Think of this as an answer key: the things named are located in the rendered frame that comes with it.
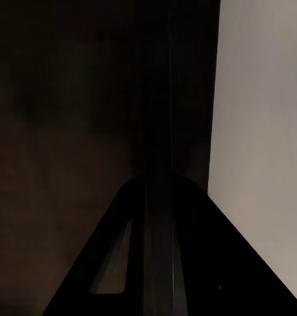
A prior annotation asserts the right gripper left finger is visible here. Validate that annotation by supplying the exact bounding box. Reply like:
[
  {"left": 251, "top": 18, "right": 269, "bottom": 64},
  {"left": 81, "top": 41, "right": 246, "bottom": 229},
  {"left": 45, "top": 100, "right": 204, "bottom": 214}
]
[{"left": 43, "top": 175, "right": 146, "bottom": 316}]

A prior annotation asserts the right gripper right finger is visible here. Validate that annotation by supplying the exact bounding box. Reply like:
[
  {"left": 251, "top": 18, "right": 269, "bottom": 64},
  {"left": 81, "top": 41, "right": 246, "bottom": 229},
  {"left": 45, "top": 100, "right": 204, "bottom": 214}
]
[{"left": 173, "top": 175, "right": 297, "bottom": 316}]

